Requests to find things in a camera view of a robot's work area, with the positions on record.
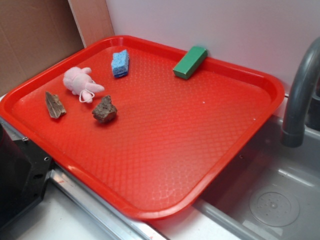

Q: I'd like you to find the brown wood chip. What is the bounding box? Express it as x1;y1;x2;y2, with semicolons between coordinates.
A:
45;91;67;119

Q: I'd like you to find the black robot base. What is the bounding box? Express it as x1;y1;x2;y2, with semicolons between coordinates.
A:
0;126;52;230

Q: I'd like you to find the red plastic tray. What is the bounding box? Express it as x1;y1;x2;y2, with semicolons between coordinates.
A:
0;36;285;220

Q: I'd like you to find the brown rock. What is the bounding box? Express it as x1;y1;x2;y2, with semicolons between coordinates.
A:
92;95;118;124

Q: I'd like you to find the green rectangular block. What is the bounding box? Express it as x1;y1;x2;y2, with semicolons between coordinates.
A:
173;46;208;80

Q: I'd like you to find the blue sponge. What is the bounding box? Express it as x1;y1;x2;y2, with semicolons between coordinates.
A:
111;49;130;78

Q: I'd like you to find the pink plush toy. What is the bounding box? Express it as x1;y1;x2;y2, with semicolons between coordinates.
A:
63;67;105;104

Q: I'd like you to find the grey sink basin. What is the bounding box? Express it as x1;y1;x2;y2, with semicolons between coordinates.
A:
194;116;320;240

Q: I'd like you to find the grey faucet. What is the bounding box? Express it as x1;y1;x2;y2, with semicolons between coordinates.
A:
280;38;320;148

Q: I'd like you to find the cardboard panel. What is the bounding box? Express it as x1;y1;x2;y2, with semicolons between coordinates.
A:
0;0;114;95

